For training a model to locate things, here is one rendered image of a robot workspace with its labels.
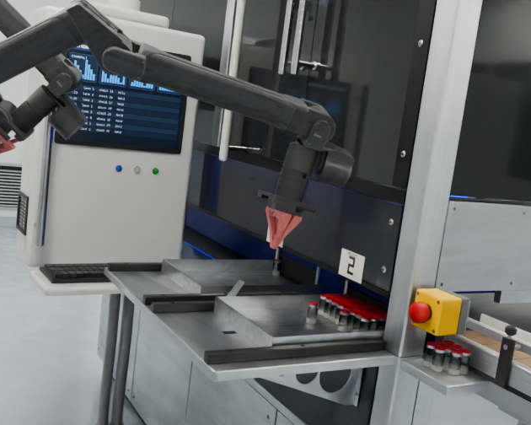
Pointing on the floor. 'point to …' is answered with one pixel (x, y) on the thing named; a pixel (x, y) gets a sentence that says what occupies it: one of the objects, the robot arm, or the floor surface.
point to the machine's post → (426, 200)
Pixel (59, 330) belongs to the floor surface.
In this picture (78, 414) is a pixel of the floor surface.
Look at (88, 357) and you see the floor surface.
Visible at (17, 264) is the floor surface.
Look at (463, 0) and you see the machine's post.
